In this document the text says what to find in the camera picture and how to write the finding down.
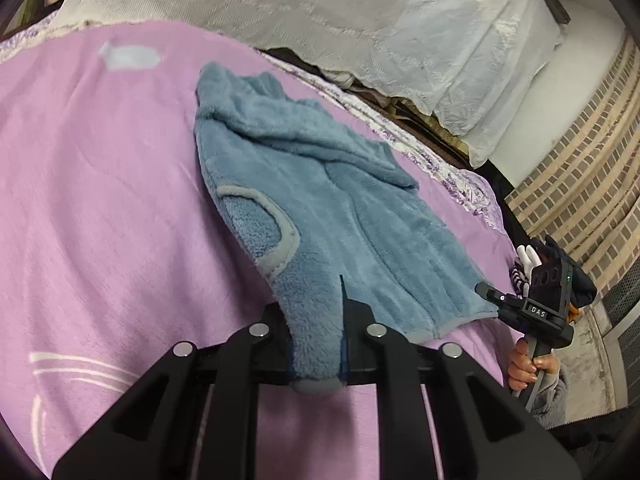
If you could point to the brown woven mats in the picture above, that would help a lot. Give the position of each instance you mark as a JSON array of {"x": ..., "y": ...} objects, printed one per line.
[{"x": 430, "y": 127}]

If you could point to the navy garment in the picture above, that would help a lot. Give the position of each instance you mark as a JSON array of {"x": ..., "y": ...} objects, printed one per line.
[{"x": 582, "y": 285}]

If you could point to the person's right forearm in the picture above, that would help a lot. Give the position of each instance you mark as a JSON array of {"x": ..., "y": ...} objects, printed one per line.
[{"x": 550, "y": 400}]

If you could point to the purple floral bed sheet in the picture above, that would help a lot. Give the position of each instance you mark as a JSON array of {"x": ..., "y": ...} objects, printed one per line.
[{"x": 435, "y": 170}]

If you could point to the person's right hand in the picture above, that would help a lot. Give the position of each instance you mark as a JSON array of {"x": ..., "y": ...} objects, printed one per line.
[{"x": 519, "y": 367}]

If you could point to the orange garment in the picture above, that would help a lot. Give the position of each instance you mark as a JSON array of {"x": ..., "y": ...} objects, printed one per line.
[{"x": 575, "y": 312}]

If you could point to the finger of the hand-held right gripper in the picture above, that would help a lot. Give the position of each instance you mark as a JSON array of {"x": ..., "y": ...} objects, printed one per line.
[{"x": 487, "y": 290}]

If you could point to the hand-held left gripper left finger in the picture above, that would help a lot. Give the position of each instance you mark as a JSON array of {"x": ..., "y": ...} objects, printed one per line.
[{"x": 275, "y": 360}]

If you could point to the purple blanket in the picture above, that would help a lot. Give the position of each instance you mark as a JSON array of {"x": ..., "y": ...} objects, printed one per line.
[{"x": 100, "y": 210}]

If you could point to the white lace cover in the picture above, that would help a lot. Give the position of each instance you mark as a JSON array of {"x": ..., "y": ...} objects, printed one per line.
[{"x": 350, "y": 20}]

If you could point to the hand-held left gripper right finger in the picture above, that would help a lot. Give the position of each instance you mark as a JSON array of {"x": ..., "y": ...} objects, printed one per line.
[{"x": 360, "y": 355}]

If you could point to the beige checked curtain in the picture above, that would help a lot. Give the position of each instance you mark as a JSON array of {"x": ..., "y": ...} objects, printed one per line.
[{"x": 575, "y": 185}]

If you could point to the blue fleece jacket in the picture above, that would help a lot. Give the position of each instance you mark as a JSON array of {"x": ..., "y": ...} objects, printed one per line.
[{"x": 325, "y": 210}]

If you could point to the striped garment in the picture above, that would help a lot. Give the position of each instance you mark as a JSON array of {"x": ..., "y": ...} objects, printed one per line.
[{"x": 517, "y": 277}]

